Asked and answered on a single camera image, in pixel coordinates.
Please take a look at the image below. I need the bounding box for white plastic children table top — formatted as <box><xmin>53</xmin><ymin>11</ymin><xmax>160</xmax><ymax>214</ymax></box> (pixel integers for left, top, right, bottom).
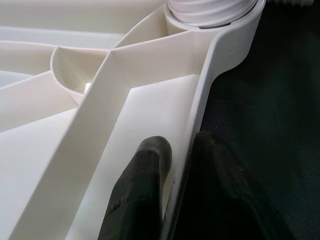
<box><xmin>0</xmin><ymin>0</ymin><xmax>267</xmax><ymax>240</ymax></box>

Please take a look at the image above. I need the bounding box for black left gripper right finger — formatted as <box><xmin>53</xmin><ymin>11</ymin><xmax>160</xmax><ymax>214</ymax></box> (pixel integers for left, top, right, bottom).
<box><xmin>179</xmin><ymin>129</ymin><xmax>296</xmax><ymax>240</ymax></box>

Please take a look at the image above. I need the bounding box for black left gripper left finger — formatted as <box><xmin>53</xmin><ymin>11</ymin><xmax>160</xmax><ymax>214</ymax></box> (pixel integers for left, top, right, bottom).
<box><xmin>96</xmin><ymin>135</ymin><xmax>173</xmax><ymax>240</ymax></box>

